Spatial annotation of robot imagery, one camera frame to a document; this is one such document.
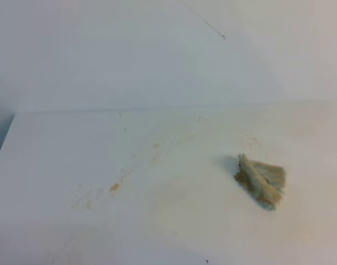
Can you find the stained green rag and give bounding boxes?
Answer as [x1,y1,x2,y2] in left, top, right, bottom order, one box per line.
[234,153,286,211]

